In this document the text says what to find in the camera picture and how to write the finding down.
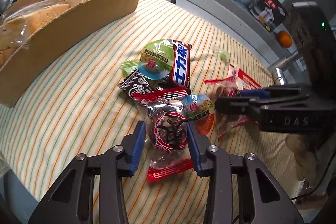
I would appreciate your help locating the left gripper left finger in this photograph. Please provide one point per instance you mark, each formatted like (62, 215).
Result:
(70, 198)

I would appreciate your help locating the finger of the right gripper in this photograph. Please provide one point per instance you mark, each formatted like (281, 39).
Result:
(276, 91)
(275, 109)

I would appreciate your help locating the small red snack pack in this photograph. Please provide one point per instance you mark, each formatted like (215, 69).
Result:
(223, 93)

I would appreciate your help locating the orange quail egg pack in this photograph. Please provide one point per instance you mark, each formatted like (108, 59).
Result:
(200, 111)

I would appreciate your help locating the small green candy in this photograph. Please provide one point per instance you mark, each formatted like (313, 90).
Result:
(221, 53)

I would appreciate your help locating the Snickers bar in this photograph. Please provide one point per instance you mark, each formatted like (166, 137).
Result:
(180, 73)

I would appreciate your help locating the red date snack pack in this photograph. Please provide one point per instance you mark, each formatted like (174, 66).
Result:
(166, 128)

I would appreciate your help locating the green quail egg pack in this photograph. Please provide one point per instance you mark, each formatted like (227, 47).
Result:
(156, 60)

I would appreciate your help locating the black patterned candy wrapper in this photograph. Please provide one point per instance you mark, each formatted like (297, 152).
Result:
(135, 83)

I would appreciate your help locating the green candy wrapper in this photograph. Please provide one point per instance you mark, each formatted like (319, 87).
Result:
(129, 66)

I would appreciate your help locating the bread loaf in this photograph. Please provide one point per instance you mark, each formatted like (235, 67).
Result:
(18, 26)

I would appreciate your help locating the red white jerky bag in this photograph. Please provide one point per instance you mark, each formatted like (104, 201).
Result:
(243, 80)

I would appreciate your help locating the chrome kitchen faucet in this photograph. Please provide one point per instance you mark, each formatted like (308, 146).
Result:
(285, 71)

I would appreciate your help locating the orange fruit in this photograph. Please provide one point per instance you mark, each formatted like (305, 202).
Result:
(284, 39)

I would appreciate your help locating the black teapot box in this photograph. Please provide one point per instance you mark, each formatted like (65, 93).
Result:
(270, 13)

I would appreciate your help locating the striped yellow cloth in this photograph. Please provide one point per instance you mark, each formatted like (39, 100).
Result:
(76, 106)

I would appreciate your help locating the brown cardboard box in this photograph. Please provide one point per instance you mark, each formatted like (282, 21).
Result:
(49, 42)

